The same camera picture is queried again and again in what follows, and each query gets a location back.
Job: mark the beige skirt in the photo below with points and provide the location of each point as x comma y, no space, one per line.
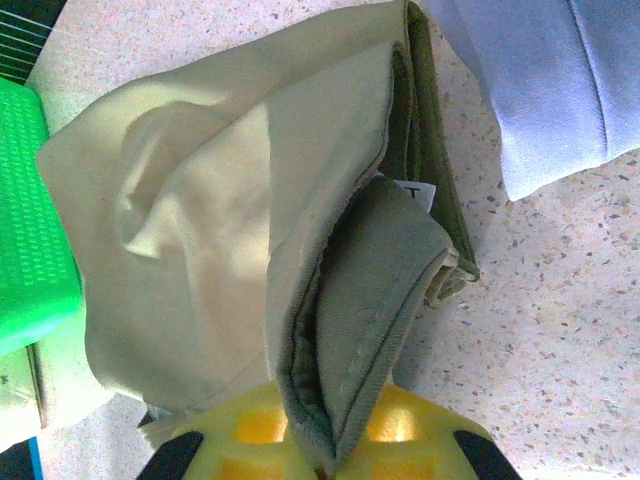
200,225

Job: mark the green plastic basket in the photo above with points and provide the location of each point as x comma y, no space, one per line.
30,225

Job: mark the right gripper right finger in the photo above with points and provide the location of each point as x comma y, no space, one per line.
415,440

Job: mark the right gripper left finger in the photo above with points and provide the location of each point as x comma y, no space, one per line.
240,435

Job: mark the lavender skirt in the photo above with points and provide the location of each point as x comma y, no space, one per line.
540,90

